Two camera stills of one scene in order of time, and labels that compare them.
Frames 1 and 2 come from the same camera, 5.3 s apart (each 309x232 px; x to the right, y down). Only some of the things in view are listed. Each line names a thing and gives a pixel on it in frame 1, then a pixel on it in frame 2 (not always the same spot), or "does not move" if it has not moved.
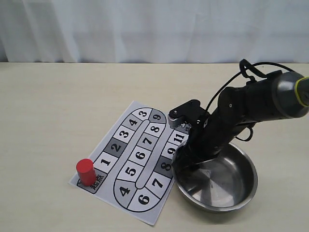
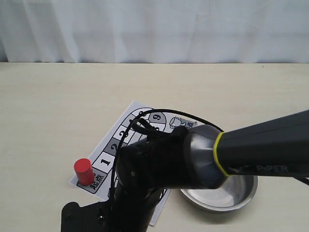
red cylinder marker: [87, 172] does not move
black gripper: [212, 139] to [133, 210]
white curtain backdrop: [262, 31] does not move
